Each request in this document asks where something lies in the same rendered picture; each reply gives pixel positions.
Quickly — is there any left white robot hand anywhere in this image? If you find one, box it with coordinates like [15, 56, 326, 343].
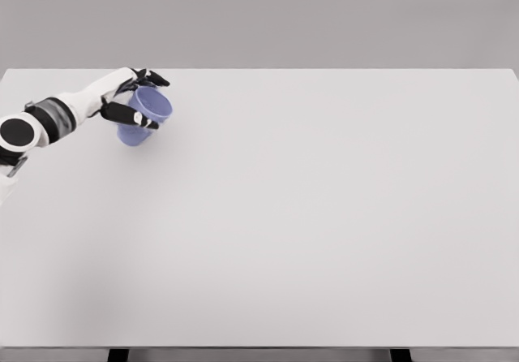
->
[91, 67, 171, 131]

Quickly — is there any blue plastic cup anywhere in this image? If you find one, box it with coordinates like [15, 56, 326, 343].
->
[116, 85, 174, 148]

